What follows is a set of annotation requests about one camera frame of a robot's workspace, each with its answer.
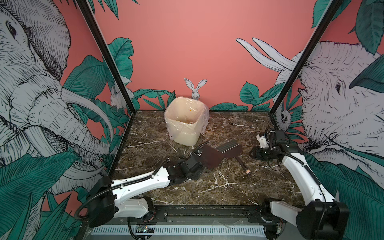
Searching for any cream plastic trash bin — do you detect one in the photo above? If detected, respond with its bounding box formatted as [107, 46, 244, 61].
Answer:
[164, 96, 209, 147]

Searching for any black right frame post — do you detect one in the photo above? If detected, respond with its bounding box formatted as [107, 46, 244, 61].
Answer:
[269, 0, 343, 115]

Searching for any dark brown hand brush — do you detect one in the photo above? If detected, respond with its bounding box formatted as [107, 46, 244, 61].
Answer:
[216, 140, 251, 176]

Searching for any small green circuit board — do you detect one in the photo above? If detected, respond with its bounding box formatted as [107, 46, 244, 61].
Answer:
[136, 225, 155, 235]

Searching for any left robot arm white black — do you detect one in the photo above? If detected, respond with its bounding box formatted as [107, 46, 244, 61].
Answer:
[75, 142, 212, 228]

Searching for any black left frame post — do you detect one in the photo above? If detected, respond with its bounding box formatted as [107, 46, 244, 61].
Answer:
[76, 0, 136, 114]

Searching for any white perforated vent strip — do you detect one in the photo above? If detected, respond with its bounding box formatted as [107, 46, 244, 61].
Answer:
[92, 225, 266, 237]

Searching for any black front mounting rail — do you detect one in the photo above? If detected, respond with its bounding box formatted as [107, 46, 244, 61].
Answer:
[74, 204, 313, 240]

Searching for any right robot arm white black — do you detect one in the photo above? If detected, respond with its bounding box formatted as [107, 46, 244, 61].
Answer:
[249, 128, 350, 240]

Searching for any black frame post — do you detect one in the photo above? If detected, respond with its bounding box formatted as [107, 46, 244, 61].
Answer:
[76, 0, 136, 114]
[269, 0, 343, 115]

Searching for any dark brown dustpan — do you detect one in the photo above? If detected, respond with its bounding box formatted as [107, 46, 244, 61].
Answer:
[197, 145, 225, 170]

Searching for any clear plastic bin liner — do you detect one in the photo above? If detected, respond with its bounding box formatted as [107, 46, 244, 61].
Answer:
[164, 96, 211, 142]

